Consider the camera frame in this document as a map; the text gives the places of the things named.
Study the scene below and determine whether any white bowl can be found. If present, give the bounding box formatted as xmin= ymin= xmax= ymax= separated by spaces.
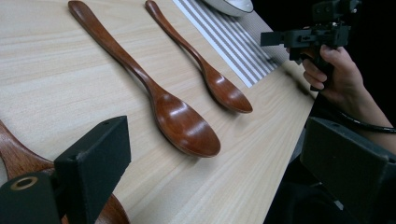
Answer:
xmin=201 ymin=0 xmax=255 ymax=18

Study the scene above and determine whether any black cable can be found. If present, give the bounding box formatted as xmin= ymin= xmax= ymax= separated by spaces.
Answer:
xmin=338 ymin=110 xmax=396 ymax=134

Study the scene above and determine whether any grey white striped placemat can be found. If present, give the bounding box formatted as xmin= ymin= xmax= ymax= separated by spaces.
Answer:
xmin=172 ymin=0 xmax=290 ymax=89

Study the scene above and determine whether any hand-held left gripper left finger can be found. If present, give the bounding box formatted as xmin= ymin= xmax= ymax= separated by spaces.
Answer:
xmin=53 ymin=115 xmax=132 ymax=224

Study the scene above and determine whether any wide grained wooden spoon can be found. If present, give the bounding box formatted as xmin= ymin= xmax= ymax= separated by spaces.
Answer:
xmin=0 ymin=119 xmax=131 ymax=224

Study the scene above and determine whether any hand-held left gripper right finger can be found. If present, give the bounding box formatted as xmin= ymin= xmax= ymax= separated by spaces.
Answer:
xmin=300 ymin=116 xmax=396 ymax=224

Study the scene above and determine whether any large brown wooden spoon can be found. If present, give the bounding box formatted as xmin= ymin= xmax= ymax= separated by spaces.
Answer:
xmin=67 ymin=0 xmax=221 ymax=159

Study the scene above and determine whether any small brown wooden spoon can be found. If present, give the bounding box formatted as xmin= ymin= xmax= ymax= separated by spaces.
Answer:
xmin=144 ymin=0 xmax=254 ymax=114

